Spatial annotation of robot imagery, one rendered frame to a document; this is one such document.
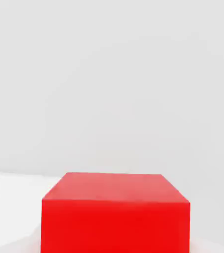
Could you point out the small red cube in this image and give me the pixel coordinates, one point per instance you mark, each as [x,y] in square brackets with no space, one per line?
[115,223]

